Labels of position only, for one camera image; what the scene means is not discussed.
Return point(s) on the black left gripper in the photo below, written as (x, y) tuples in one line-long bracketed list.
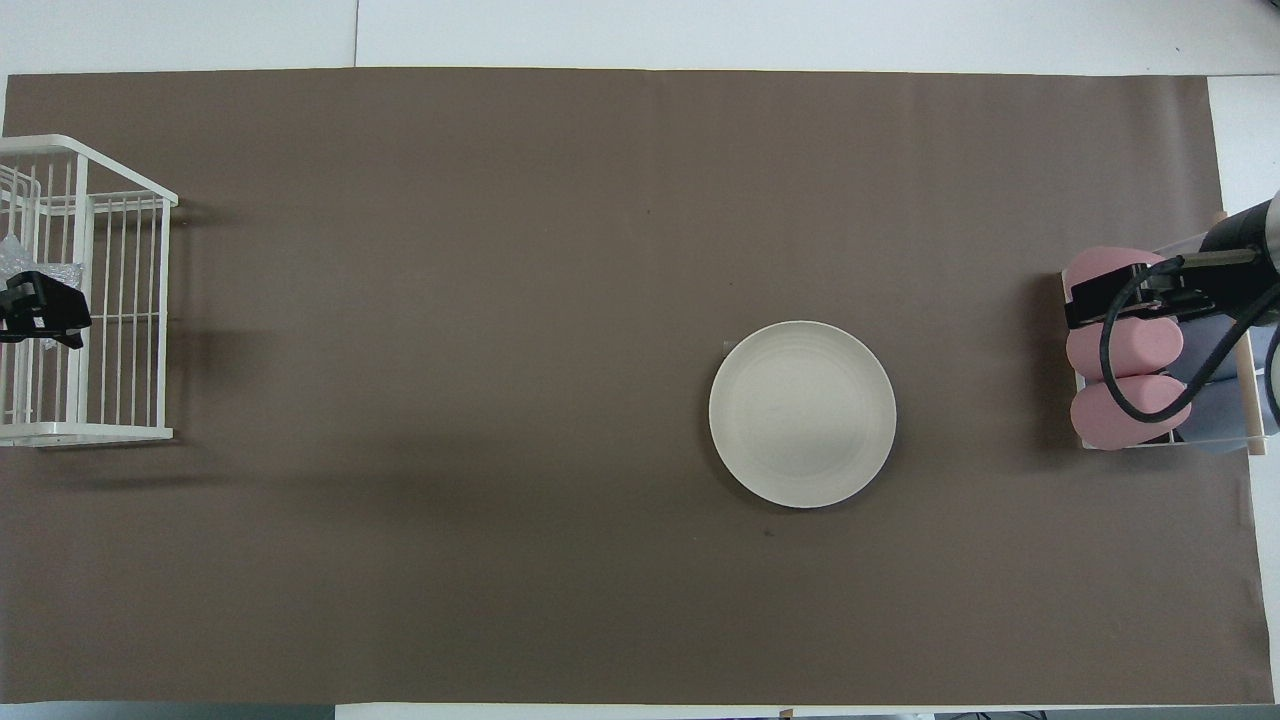
[(8, 318)]

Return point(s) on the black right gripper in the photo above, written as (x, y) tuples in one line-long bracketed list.
[(1240, 270)]

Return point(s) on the clear plastic wrapper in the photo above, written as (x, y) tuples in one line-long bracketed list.
[(22, 258)]

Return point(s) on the cream round plate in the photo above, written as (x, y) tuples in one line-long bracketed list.
[(802, 414)]

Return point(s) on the pink plastic cup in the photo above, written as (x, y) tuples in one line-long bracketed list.
[(1150, 345), (1090, 425), (1095, 262)]

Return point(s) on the blue plastic cup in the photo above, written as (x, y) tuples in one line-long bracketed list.
[(1215, 420), (1205, 345)]

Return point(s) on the cup rack with wooden rod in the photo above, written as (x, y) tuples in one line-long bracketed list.
[(1245, 400)]

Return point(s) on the brown table mat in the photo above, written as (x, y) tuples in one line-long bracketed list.
[(500, 300)]

